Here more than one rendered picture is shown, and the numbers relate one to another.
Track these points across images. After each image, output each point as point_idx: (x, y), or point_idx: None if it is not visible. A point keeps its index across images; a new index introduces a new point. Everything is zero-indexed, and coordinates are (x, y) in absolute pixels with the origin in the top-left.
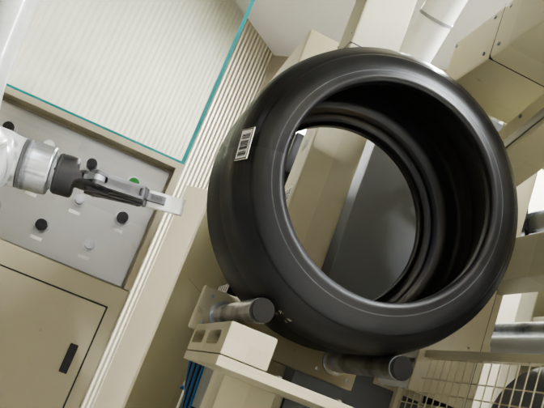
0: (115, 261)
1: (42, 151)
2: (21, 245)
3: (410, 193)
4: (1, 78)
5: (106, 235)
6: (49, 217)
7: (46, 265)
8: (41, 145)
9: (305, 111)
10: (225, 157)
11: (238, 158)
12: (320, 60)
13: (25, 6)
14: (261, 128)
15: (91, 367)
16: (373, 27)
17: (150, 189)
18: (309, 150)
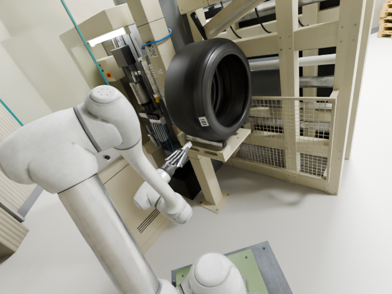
0: None
1: (164, 176)
2: (108, 165)
3: (172, 44)
4: (174, 192)
5: None
6: (105, 153)
7: (122, 163)
8: (161, 175)
9: (210, 98)
10: (192, 124)
11: (204, 125)
12: (199, 76)
13: (157, 172)
14: (204, 114)
15: (151, 164)
16: (149, 7)
17: None
18: None
